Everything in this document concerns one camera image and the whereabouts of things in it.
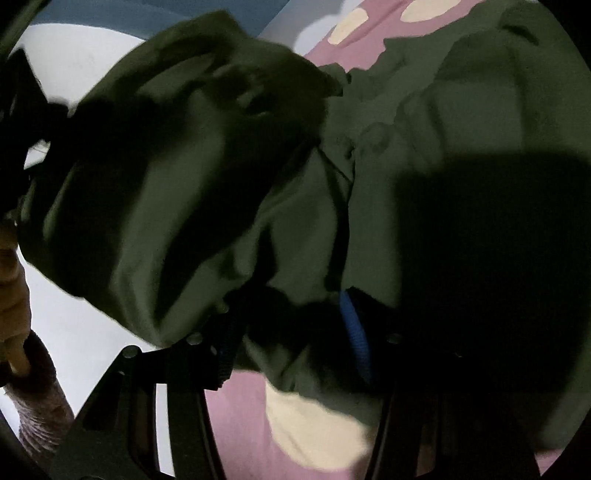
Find person's left hand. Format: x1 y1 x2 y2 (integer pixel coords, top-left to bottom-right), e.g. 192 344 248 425
0 220 34 377

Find pink bed sheet cream dots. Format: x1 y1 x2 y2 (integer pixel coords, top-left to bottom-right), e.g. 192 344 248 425
205 0 561 480

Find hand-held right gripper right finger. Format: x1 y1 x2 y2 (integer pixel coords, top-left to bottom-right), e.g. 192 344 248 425
341 290 542 480

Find olive green zip jacket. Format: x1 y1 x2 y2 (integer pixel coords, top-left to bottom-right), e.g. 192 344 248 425
17 0 591 455

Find blue cloth wall hanging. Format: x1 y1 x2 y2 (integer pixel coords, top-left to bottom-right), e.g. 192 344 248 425
34 0 289 43

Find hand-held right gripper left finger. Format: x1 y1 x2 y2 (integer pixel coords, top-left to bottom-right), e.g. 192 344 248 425
48 300 246 480

